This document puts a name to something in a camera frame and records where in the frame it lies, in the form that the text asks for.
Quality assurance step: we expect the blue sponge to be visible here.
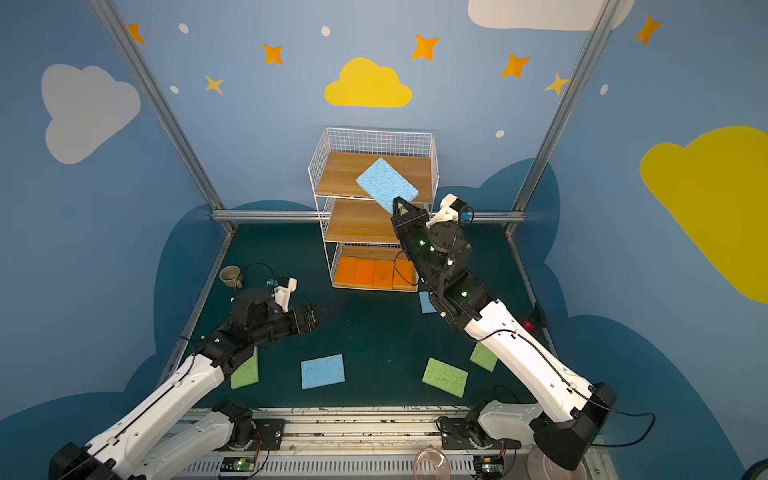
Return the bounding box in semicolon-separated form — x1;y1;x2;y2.
300;354;346;390
418;291;437;314
356;157;419;214

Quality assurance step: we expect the orange sponge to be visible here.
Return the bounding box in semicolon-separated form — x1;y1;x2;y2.
334;257;358;288
392;258;418;291
372;260;394;290
353;258;376;289

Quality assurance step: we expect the blue sponge front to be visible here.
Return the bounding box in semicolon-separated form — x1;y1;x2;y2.
300;354;346;390

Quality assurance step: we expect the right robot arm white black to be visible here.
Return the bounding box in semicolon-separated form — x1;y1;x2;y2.
391;196;617;471

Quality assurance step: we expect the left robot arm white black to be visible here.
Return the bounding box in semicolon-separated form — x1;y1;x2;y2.
48;286;331;479

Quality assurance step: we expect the green sponge far left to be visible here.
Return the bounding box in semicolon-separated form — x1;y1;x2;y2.
230;347;260;390

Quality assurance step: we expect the green sponge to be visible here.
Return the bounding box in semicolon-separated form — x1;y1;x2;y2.
230;347;260;390
422;357;468;398
470;342;498;372

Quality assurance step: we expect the beige ceramic mug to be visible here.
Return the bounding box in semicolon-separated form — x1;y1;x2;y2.
218;265;244;289

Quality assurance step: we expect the green sponge front right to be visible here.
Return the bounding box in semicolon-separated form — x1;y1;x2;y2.
422;357;468;398

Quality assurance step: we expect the green sponge far right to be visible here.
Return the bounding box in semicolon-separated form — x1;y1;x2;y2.
470;342;498;372

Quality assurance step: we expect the red black handheld object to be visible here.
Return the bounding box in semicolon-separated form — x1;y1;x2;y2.
521;303;547;335

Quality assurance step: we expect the clear plastic bowl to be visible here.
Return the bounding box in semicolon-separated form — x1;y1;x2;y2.
412;447;452;480

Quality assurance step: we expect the pink bowl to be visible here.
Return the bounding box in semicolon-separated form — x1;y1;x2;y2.
526;447;588;480

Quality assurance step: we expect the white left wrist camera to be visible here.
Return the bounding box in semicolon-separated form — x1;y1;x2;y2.
267;276;298;312

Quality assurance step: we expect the white wire three-tier shelf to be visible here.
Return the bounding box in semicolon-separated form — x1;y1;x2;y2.
308;127;439;293

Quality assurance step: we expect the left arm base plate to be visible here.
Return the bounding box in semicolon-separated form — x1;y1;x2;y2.
219;418;286;452

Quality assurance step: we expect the aluminium frame rail back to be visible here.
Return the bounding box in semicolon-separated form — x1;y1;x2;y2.
211;210;526;224

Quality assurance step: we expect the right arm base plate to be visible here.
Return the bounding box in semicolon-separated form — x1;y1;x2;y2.
435;416;522;451

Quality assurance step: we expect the aluminium frame post left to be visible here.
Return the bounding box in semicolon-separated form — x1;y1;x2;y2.
90;0;225;212

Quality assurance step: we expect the aluminium frame post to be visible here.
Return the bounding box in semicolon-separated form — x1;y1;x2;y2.
505;0;622;240
90;0;225;212

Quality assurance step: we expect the aluminium frame post right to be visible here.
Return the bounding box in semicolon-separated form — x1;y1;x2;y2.
505;0;622;240

